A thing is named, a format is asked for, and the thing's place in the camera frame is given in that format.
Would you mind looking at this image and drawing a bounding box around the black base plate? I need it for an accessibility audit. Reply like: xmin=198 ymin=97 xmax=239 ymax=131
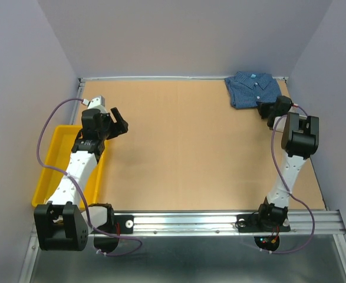
xmin=235 ymin=213 xmax=291 ymax=233
xmin=99 ymin=215 xmax=134 ymax=235

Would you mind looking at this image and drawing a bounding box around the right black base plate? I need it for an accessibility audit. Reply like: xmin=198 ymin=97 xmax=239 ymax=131
xmin=235 ymin=213 xmax=291 ymax=233

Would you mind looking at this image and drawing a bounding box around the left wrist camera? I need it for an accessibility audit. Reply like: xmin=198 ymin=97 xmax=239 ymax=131
xmin=82 ymin=96 xmax=107 ymax=113

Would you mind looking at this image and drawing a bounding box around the yellow plastic tray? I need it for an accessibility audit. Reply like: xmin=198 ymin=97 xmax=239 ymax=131
xmin=31 ymin=125 xmax=110 ymax=207

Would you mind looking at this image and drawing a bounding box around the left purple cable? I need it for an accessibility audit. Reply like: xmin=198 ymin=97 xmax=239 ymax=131
xmin=36 ymin=98 xmax=143 ymax=257

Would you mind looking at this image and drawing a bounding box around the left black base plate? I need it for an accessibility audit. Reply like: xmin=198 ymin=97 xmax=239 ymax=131
xmin=99 ymin=215 xmax=134 ymax=235

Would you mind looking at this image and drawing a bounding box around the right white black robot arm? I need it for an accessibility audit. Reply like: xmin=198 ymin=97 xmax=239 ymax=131
xmin=255 ymin=96 xmax=319 ymax=230

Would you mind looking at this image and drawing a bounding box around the blue checked long sleeve shirt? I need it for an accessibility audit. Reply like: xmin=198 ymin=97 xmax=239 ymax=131
xmin=225 ymin=71 xmax=282 ymax=109

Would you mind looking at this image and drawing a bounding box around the aluminium mounting rail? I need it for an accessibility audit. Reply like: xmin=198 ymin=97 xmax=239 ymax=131
xmin=31 ymin=209 xmax=346 ymax=236

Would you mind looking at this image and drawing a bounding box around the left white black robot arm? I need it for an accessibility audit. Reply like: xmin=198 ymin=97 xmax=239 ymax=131
xmin=34 ymin=107 xmax=128 ymax=251

